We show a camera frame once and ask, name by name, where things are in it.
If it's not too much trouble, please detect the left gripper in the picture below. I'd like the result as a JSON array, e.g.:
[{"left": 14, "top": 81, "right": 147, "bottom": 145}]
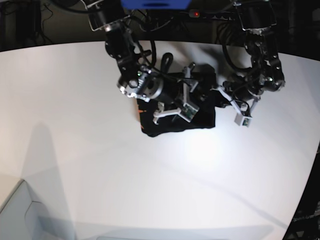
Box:
[{"left": 211, "top": 79, "right": 261, "bottom": 118}]

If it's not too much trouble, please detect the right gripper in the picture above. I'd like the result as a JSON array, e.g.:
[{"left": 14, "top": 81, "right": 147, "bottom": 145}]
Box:
[{"left": 151, "top": 62, "right": 199, "bottom": 125}]

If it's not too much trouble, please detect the black graphic t-shirt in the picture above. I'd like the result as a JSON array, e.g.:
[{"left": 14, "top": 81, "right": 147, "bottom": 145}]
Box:
[{"left": 136, "top": 63, "right": 217, "bottom": 138}]

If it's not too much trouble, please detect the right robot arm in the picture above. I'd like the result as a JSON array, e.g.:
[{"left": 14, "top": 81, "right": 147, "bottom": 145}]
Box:
[{"left": 82, "top": 0, "right": 200, "bottom": 124}]

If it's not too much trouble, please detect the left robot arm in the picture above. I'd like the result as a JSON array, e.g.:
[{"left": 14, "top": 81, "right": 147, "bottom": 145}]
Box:
[{"left": 217, "top": 0, "right": 286, "bottom": 126}]

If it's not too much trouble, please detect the black power strip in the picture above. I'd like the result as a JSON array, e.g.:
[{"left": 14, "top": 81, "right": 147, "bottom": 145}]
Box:
[{"left": 188, "top": 9, "right": 237, "bottom": 21}]

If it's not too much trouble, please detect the blue box overhead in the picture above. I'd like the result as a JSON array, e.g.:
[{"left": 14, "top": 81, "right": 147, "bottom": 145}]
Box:
[{"left": 121, "top": 0, "right": 191, "bottom": 10}]

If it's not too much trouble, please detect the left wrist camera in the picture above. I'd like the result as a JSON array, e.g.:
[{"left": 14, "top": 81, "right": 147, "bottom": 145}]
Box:
[{"left": 234, "top": 113, "right": 252, "bottom": 128}]

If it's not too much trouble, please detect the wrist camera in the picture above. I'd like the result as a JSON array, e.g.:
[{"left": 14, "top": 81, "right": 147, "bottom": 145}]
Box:
[
  {"left": 178, "top": 102, "right": 200, "bottom": 123},
  {"left": 234, "top": 113, "right": 252, "bottom": 128}
]

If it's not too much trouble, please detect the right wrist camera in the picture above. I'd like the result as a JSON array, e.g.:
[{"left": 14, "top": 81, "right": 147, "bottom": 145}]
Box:
[{"left": 178, "top": 102, "right": 200, "bottom": 123}]

